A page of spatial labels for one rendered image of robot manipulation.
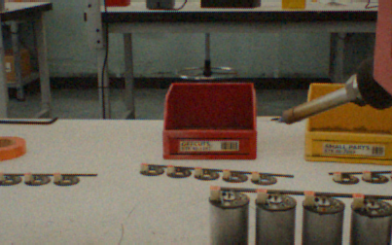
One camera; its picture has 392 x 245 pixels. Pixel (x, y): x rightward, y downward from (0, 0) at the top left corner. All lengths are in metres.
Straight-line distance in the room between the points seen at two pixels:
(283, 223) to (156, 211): 0.18
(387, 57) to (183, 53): 4.54
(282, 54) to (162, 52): 0.91
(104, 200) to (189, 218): 0.08
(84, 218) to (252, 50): 4.29
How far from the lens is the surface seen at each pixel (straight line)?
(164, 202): 0.54
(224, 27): 2.69
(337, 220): 0.37
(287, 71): 4.81
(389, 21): 0.27
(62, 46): 4.98
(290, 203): 0.37
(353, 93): 0.30
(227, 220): 0.37
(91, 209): 0.54
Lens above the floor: 0.95
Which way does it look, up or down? 16 degrees down
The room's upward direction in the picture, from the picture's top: 1 degrees counter-clockwise
